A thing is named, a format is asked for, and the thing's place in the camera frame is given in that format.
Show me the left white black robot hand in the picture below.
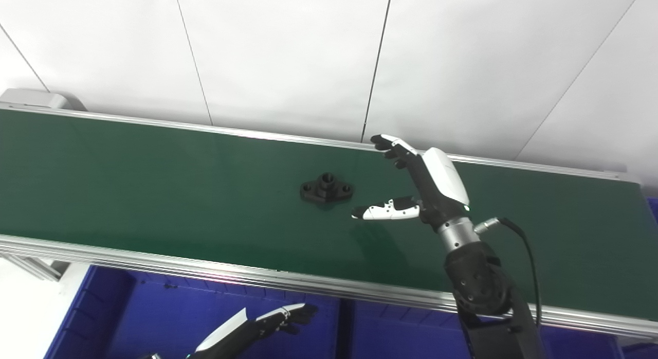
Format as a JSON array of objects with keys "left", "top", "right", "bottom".
[{"left": 188, "top": 303, "right": 319, "bottom": 359}]

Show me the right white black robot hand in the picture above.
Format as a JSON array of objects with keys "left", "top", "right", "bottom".
[{"left": 352, "top": 134, "right": 471, "bottom": 232}]

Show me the black flanged machine part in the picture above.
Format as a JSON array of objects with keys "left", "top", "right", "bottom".
[{"left": 300, "top": 173, "right": 354, "bottom": 204}]

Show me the green conveyor belt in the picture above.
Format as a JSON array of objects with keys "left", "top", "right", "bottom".
[
  {"left": 0, "top": 103, "right": 658, "bottom": 340},
  {"left": 0, "top": 110, "right": 658, "bottom": 321}
]

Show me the blue plastic bin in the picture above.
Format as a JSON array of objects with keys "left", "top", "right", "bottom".
[
  {"left": 619, "top": 196, "right": 658, "bottom": 359},
  {"left": 339, "top": 297, "right": 625, "bottom": 359},
  {"left": 44, "top": 265, "right": 342, "bottom": 359}
]

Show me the aluminium conveyor leg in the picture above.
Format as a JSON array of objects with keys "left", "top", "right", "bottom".
[{"left": 0, "top": 254, "right": 70, "bottom": 282}]

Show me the grey conveyor motor cover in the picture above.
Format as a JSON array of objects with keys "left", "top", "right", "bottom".
[{"left": 0, "top": 89, "right": 87, "bottom": 112}]

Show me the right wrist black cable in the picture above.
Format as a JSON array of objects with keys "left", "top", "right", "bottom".
[{"left": 474, "top": 217, "right": 541, "bottom": 329}]

